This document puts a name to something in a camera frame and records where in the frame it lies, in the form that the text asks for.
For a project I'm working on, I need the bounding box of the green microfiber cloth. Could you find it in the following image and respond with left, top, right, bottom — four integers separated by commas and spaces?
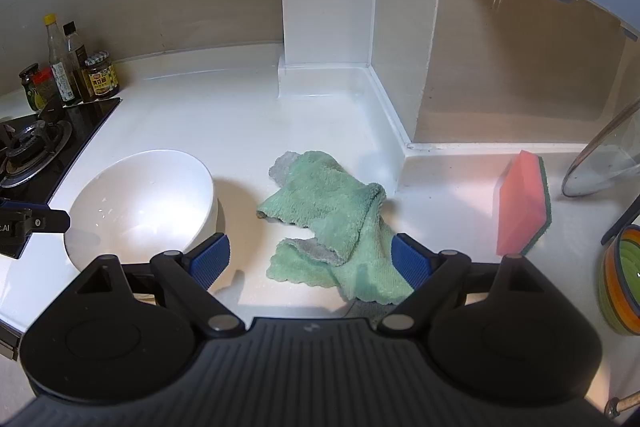
256, 150, 412, 305

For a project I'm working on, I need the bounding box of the white ceramic bowl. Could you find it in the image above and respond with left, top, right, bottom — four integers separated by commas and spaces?
64, 150, 218, 270

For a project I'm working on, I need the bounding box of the colourful striped bowl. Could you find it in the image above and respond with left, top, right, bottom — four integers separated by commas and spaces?
598, 225, 640, 336

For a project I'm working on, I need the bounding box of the black gas stove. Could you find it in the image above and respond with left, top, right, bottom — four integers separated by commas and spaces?
1, 98, 120, 205

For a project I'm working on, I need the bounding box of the pink green sponge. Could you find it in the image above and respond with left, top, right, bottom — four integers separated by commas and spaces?
497, 150, 552, 257

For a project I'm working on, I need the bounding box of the dark lid green jar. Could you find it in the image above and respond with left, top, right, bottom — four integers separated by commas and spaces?
18, 63, 39, 112

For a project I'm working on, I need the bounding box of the red lid jar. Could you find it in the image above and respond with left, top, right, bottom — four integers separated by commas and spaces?
32, 67, 60, 109

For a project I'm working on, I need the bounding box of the yellow cap clear bottle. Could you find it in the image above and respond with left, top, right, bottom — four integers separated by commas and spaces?
43, 13, 78, 105

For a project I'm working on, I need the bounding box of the black cap dark bottle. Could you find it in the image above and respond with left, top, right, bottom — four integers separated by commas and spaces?
63, 22, 96, 103

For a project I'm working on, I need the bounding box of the yellow label sauce jar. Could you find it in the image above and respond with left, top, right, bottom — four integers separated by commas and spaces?
84, 51, 119, 98

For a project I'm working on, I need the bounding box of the glass pot lid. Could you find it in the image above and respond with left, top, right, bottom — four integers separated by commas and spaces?
561, 100, 639, 197

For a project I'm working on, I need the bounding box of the black pot handle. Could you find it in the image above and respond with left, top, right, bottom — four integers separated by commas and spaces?
601, 196, 640, 245

